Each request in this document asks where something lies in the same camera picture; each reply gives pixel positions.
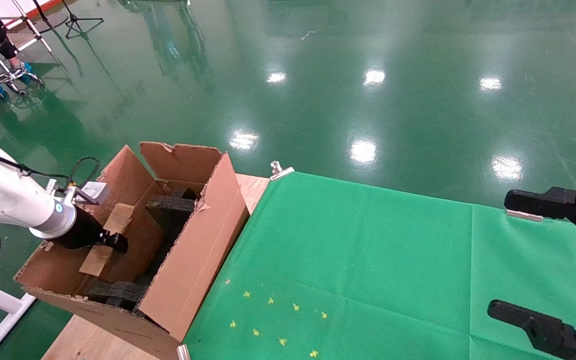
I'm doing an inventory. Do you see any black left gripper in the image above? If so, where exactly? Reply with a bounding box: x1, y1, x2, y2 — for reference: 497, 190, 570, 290
49, 206, 129, 254

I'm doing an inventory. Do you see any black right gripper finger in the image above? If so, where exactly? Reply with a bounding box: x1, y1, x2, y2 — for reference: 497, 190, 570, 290
486, 299, 576, 360
503, 186, 576, 252

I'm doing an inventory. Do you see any small taped cardboard box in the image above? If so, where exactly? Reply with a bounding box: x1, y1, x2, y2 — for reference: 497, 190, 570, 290
78, 202, 165, 284

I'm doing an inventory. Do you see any large open cardboard carton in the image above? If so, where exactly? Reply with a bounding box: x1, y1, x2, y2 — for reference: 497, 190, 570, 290
14, 141, 250, 360

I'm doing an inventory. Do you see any black foam insert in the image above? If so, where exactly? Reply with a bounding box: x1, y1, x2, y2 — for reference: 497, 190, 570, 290
145, 186, 200, 236
86, 279, 148, 311

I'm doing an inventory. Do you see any green table cloth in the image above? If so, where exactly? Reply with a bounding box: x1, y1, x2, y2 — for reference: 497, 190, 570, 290
183, 171, 576, 360

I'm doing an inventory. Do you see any chrome stool base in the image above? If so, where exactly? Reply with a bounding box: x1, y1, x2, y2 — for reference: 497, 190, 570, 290
0, 52, 45, 97

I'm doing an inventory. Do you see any black tripod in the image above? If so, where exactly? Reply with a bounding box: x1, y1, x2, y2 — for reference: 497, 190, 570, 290
61, 0, 105, 40

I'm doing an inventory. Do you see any black round base stand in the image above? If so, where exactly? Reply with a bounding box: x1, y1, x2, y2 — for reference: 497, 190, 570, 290
32, 0, 70, 34

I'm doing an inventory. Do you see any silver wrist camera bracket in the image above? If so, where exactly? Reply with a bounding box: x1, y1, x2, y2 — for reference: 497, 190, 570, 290
69, 181, 109, 206

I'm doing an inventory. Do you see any white metal frame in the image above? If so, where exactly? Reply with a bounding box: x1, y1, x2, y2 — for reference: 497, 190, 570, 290
0, 275, 39, 360

